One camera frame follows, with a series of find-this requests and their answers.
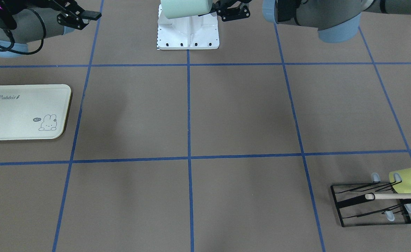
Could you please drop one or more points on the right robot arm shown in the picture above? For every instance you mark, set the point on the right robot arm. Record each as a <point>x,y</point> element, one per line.
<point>25,24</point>

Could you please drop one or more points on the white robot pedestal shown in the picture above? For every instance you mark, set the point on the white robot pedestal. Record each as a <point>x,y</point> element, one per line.
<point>187,33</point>

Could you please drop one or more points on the light green cup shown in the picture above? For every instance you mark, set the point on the light green cup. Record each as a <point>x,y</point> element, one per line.
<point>175,9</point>

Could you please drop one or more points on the cream rabbit tray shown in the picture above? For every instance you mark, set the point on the cream rabbit tray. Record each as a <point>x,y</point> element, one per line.
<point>32,112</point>

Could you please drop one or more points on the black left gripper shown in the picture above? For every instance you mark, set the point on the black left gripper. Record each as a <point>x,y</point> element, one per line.
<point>232,10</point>

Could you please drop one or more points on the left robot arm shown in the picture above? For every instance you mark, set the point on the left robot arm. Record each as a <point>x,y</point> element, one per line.
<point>335,20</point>

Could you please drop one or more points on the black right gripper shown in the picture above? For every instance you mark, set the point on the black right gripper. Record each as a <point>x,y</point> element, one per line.
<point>73,15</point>

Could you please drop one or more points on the black wire cup rack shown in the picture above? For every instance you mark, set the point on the black wire cup rack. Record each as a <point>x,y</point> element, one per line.
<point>370,203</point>

